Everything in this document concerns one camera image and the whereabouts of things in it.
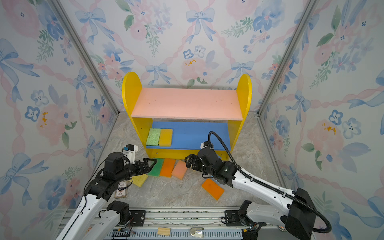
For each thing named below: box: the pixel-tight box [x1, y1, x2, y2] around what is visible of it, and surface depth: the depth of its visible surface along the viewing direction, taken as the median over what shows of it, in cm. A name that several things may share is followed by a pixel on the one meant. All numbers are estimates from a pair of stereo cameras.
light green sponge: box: [146, 128, 161, 146], surface depth 88 cm
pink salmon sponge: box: [171, 160, 187, 180], surface depth 90 cm
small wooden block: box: [157, 227, 172, 236], surface depth 72 cm
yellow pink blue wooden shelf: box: [122, 71, 252, 162], surface depth 72 cm
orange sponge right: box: [201, 179, 225, 201], surface depth 84 cm
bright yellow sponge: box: [159, 129, 173, 147], surface depth 88 cm
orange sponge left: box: [160, 158, 176, 178], surface depth 91 cm
